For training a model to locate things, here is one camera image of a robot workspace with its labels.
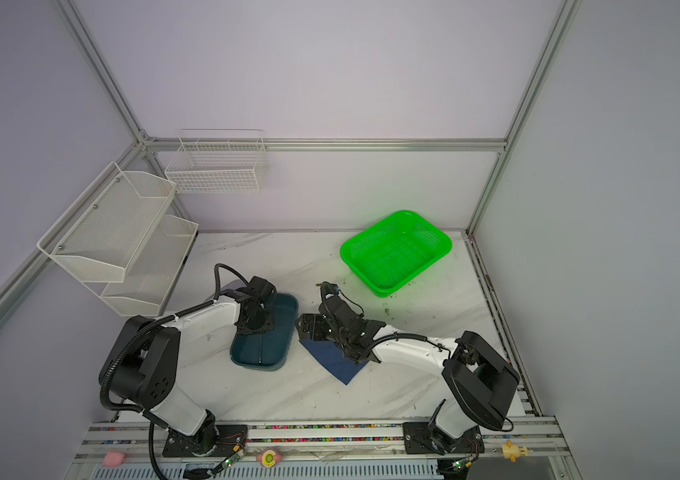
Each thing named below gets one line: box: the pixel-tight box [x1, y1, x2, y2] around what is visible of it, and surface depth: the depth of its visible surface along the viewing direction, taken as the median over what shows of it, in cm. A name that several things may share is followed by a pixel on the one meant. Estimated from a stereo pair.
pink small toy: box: [103, 451, 125, 467], surface depth 72 cm
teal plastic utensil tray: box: [230, 292, 299, 371], surface depth 88 cm
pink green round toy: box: [256, 449, 282, 468], surface depth 69 cm
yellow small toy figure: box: [502, 440, 529, 462], surface depth 70 cm
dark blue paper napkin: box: [299, 340, 369, 385], surface depth 88 cm
